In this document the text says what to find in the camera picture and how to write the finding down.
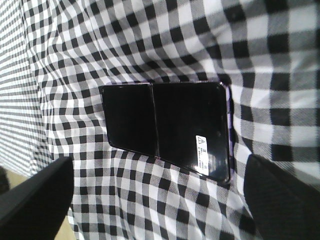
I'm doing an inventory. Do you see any black foldable phone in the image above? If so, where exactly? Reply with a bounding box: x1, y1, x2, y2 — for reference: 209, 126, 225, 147
101, 81, 233, 184

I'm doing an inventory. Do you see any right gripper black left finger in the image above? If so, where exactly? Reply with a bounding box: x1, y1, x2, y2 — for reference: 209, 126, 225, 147
0, 156, 74, 240

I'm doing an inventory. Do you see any black white checkered bedsheet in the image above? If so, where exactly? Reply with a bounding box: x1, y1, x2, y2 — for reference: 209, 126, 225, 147
0, 0, 320, 240

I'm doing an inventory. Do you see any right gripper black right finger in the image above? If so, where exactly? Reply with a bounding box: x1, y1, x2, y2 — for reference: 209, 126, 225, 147
243, 154, 320, 240

